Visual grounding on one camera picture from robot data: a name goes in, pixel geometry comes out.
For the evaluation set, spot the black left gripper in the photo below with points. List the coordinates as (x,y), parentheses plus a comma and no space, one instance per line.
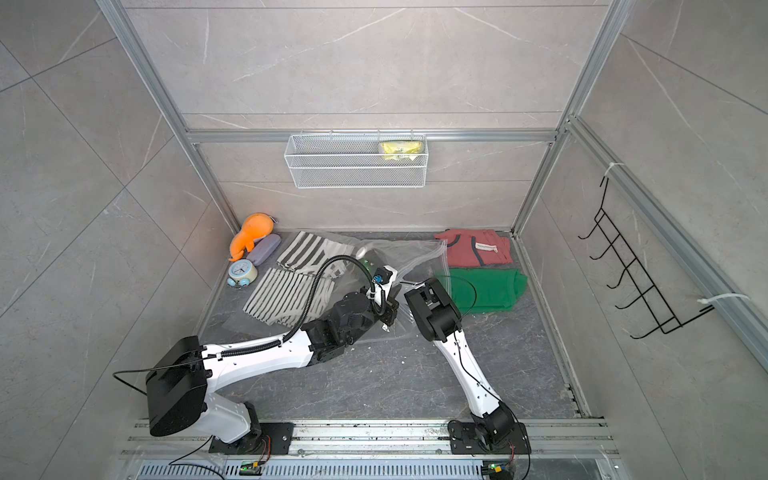
(387,310)

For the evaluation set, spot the clear plastic vacuum bag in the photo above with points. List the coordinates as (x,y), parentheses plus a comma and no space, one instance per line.
(415,259)

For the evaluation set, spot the green ribbed garment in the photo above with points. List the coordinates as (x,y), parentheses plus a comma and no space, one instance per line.
(481,291)

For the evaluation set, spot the striped tank top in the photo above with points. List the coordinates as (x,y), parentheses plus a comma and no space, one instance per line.
(307,253)

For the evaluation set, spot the red garment with dark trim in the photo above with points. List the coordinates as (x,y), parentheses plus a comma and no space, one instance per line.
(475,248)

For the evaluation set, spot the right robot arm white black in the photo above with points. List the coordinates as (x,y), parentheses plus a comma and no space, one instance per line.
(439,321)

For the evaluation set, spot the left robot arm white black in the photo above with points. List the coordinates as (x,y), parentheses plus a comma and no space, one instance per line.
(182,389)

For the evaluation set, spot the large striped white garment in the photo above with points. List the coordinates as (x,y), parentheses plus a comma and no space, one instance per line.
(279,298)

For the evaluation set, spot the purple fabric glasses case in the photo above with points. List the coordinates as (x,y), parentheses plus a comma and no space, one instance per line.
(263,249)

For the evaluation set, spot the blue cream alarm clock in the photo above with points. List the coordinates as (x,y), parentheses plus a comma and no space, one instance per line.
(241,273)

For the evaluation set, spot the orange plush toy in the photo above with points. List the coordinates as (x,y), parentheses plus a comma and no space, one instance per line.
(254,228)

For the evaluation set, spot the yellow item in basket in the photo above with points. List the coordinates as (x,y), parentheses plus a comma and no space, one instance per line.
(401,150)

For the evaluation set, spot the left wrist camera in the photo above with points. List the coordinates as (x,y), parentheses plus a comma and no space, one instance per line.
(385,278)

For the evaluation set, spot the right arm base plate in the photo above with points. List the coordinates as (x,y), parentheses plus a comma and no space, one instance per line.
(470,438)

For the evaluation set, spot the white wire mesh basket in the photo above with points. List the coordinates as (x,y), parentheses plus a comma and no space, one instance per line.
(336,161)

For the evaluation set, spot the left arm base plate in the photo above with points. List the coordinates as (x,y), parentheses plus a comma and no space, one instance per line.
(264,438)

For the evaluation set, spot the aluminium mounting rail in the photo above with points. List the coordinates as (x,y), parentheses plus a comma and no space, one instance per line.
(368,439)

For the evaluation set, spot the black wire hook rack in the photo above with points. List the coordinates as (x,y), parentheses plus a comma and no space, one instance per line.
(634,273)

